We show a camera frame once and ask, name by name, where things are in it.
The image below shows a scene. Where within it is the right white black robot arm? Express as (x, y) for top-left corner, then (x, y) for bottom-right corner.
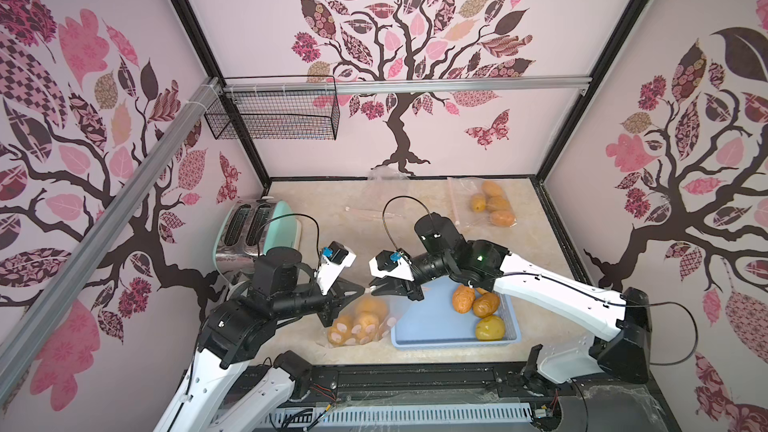
(369, 213), (655, 384)

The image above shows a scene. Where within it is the light blue plastic basket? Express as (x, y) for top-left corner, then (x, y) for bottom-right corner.
(388, 277), (521, 350)

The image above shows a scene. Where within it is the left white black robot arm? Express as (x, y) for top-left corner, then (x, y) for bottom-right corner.
(155, 242), (365, 431)

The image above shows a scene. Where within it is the aluminium frame bar back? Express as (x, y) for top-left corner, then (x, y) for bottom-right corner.
(223, 75), (592, 95)

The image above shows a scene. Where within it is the black wire basket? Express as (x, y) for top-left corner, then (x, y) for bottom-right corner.
(205, 74), (341, 140)

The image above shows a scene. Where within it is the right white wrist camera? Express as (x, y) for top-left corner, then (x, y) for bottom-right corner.
(369, 250), (414, 282)

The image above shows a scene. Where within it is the aluminium frame bar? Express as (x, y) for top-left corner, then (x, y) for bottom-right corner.
(1, 77), (221, 400)
(223, 75), (592, 95)

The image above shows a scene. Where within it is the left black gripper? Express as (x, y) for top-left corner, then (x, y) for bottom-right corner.
(273, 267), (364, 325)

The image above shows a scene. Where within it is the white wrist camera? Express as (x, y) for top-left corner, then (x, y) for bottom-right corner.
(369, 250), (414, 282)
(315, 241), (356, 295)

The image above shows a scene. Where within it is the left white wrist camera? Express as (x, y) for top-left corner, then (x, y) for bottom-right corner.
(315, 241), (356, 295)

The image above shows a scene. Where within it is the clear zipper bag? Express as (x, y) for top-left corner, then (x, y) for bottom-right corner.
(447, 177), (517, 229)
(344, 166), (410, 220)
(326, 293), (410, 348)

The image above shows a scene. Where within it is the aluminium frame bar left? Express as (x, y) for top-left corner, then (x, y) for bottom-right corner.
(1, 77), (221, 400)

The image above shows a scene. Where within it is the yellow green potato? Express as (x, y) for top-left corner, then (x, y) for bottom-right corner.
(475, 315), (506, 341)

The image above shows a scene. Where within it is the orange potato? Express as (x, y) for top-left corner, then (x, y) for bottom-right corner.
(472, 292), (501, 319)
(486, 197), (512, 212)
(326, 314), (358, 347)
(481, 180), (505, 197)
(489, 210), (517, 228)
(354, 294), (390, 320)
(470, 193), (487, 213)
(451, 285), (476, 314)
(352, 313), (384, 345)

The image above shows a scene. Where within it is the mint green toaster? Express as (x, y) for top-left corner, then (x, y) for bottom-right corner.
(213, 196), (302, 278)

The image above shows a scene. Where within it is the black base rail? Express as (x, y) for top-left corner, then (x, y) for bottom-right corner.
(160, 358), (682, 432)

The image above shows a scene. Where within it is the white vent strip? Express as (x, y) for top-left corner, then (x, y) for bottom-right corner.
(187, 403), (535, 432)

